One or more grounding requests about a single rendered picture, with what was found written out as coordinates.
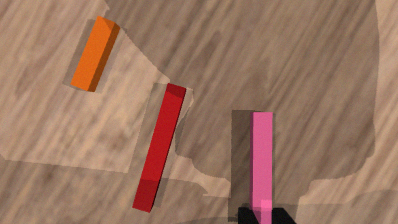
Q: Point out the red rod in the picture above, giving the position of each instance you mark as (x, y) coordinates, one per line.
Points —
(159, 147)

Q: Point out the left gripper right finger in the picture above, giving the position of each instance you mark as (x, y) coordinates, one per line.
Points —
(280, 216)

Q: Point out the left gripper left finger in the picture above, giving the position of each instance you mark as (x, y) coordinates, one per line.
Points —
(246, 216)

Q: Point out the pink rod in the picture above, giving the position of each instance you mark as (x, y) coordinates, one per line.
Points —
(260, 199)

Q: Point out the orange rod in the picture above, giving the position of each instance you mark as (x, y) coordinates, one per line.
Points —
(95, 54)

